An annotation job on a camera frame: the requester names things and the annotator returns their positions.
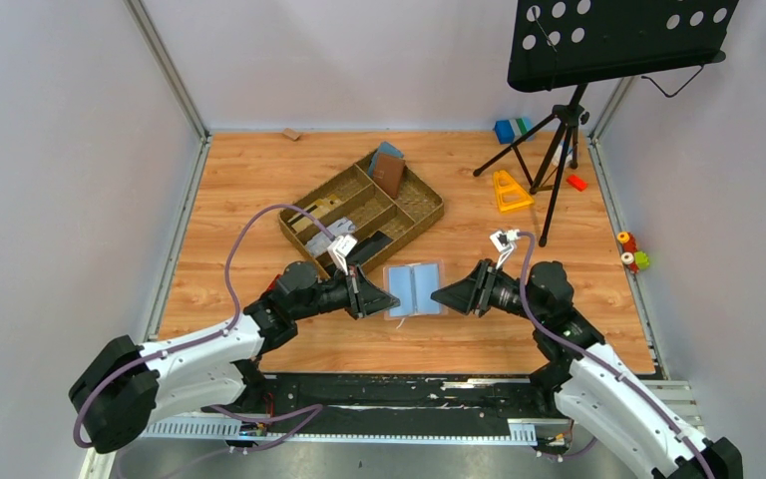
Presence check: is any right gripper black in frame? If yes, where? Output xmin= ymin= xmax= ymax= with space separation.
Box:
xmin=430 ymin=259 xmax=545 ymax=325

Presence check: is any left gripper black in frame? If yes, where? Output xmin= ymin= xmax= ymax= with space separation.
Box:
xmin=293 ymin=262 xmax=401 ymax=321

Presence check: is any pink card holder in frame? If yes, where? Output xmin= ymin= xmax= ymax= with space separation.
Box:
xmin=384 ymin=261 xmax=445 ymax=321

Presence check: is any black card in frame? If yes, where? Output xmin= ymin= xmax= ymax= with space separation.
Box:
xmin=347 ymin=231 xmax=392 ymax=264

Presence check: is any white patterned card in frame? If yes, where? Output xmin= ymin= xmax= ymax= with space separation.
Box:
xmin=304 ymin=217 xmax=356 ymax=256

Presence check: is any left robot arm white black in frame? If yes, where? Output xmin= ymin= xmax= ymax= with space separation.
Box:
xmin=68 ymin=261 xmax=400 ymax=454

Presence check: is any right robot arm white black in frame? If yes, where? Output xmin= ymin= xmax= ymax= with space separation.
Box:
xmin=431 ymin=259 xmax=744 ymax=478

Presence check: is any gold card in tray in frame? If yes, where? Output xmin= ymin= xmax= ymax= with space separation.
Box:
xmin=287 ymin=195 xmax=342 ymax=233

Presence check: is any woven olive divided tray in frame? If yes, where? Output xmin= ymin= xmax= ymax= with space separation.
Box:
xmin=294 ymin=152 xmax=445 ymax=273

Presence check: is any yellow triangular toy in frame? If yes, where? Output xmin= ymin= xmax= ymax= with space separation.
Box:
xmin=492 ymin=170 xmax=535 ymax=214

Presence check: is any brown leather wallet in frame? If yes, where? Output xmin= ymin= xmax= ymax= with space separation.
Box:
xmin=372 ymin=155 xmax=406 ymax=199

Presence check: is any small red block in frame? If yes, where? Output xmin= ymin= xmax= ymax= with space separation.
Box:
xmin=567 ymin=175 xmax=588 ymax=192

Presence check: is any blue green block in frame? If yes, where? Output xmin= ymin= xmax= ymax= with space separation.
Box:
xmin=493 ymin=117 xmax=533 ymax=145

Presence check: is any orange red toy piece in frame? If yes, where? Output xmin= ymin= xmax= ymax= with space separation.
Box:
xmin=616 ymin=231 xmax=638 ymax=253

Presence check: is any green red toy piece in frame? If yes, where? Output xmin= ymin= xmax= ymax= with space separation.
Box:
xmin=620 ymin=250 xmax=651 ymax=273

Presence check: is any small cardboard piece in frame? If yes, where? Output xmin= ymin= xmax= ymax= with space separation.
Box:
xmin=281 ymin=128 xmax=302 ymax=142

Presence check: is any black music stand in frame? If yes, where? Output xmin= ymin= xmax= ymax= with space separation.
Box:
xmin=500 ymin=0 xmax=738 ymax=224

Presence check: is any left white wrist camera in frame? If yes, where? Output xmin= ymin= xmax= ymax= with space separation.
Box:
xmin=327 ymin=234 xmax=358 ymax=274

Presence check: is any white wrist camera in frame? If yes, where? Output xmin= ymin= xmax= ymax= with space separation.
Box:
xmin=327 ymin=234 xmax=358 ymax=274
xmin=490 ymin=229 xmax=521 ymax=269

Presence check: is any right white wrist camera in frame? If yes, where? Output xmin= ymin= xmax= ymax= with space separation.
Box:
xmin=490 ymin=229 xmax=521 ymax=269

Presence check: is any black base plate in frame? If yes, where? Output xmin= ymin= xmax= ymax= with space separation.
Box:
xmin=223 ymin=373 xmax=575 ymax=438

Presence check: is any aluminium frame rail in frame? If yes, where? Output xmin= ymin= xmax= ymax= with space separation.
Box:
xmin=101 ymin=371 xmax=701 ymax=445

